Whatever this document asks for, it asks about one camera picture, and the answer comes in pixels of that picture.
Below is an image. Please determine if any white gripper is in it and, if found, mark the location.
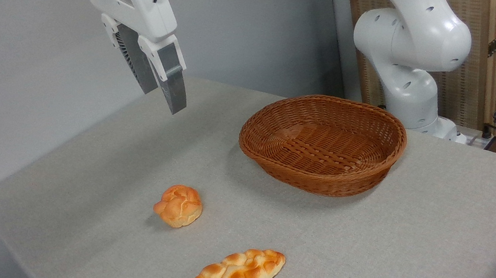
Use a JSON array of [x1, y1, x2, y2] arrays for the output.
[[85, 0, 194, 126]]

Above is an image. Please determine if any round knotted bread roll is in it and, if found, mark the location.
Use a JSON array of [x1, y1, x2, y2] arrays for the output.
[[150, 181, 205, 231]]

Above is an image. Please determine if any white power strip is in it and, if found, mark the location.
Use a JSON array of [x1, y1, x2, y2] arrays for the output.
[[462, 127, 496, 154]]

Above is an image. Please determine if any grey tablecloth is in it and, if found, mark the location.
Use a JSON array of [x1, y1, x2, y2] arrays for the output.
[[0, 26, 496, 278]]

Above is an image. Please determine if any brown wicker oval basket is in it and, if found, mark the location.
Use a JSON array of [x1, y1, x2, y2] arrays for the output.
[[233, 81, 415, 212]]

